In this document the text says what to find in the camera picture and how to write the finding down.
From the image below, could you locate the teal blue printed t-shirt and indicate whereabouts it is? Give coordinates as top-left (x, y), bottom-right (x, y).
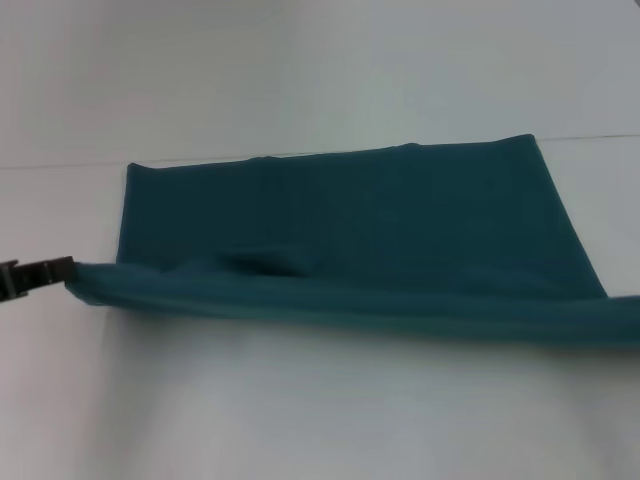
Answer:
top-left (64, 133), bottom-right (640, 351)

